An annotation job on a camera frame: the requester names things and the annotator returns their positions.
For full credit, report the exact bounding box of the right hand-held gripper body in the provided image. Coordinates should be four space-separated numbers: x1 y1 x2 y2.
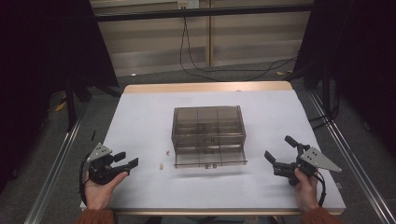
273 143 343 187

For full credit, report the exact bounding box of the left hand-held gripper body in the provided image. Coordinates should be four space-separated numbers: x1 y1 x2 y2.
87 143 131 186

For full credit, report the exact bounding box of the transparent brown drawer organizer box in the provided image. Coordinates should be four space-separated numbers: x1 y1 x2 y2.
170 105 248 170

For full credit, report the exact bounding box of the person's left hand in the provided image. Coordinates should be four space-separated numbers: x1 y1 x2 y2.
84 171 129 211

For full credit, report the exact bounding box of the person's right hand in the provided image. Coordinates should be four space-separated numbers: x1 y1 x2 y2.
293 169 320 213

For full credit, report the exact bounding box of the white table mat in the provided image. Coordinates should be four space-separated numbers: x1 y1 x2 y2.
79 90 347 210

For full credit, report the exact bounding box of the black metal stand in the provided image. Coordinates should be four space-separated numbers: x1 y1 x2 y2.
64 76 78 133
311 62 341 130

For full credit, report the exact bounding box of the wooden table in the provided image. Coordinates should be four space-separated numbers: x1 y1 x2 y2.
79 80 347 217

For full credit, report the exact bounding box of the black curtain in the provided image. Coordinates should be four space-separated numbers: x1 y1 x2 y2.
0 0 120 194
292 0 396 150

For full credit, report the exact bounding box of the black horizontal bar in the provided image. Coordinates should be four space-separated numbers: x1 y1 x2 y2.
93 3 315 23

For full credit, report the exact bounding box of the left hand-held gripper black cable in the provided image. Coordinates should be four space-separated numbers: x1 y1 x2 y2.
78 153 92 207

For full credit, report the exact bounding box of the hand-held gripper black cable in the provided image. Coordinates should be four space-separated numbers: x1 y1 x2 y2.
78 153 92 207
312 171 327 208

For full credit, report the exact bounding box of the right hand-held gripper black cable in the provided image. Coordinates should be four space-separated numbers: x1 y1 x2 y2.
312 171 327 208

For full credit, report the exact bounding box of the metal floor rail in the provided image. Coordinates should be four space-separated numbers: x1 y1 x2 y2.
308 91 396 224
23 118 84 224

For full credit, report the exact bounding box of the long black wall cable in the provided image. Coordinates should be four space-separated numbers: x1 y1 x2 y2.
178 16 299 82

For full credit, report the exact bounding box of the white wall power outlet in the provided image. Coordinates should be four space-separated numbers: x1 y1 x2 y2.
177 0 201 10

